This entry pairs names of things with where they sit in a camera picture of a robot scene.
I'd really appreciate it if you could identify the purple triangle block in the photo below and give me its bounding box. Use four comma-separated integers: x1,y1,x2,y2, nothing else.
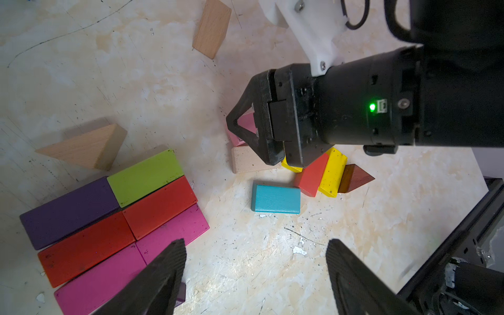
175,282,186,307

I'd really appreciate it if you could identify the magenta block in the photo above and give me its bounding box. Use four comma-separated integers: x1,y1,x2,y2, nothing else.
136,204,209,265
55,244,146,315

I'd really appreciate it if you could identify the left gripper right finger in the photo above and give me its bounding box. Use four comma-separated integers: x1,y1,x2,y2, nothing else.
325,239,418,314

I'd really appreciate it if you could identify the natural wood triangle block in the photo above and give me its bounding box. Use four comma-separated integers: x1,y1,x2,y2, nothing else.
36,124,127,171

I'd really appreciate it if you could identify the brown triangle block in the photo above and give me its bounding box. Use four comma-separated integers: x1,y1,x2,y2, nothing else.
338,164,375,194

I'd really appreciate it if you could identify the lime green block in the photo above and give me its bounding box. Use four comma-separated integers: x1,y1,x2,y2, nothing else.
107,149,184,208

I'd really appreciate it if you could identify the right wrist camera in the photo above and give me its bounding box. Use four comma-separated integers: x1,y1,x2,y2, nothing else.
259,0,348,77

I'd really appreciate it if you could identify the red block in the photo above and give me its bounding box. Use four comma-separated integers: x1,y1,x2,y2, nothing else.
293,154,329,198
38,212,135,288
122,176,198,240

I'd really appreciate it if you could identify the beige rectangular block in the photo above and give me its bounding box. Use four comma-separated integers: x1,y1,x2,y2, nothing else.
231,146,282,174

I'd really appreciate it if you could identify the teal rectangular block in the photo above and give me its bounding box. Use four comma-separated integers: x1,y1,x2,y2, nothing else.
251,185,301,215

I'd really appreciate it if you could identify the yellow block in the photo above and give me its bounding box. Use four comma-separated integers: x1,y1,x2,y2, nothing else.
281,156,304,174
318,148,348,198

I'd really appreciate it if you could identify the pink block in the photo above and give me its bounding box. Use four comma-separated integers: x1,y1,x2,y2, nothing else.
227,112,257,146

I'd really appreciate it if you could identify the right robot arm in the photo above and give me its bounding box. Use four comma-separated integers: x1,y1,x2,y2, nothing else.
227,1,503,167

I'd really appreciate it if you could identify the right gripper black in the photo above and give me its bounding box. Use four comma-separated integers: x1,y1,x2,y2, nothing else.
226,46,420,168

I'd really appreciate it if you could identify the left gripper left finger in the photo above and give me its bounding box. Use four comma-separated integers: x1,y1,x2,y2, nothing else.
95,239,186,314

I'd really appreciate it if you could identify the purple rectangular block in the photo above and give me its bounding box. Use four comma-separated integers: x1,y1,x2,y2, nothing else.
20,177,119,250

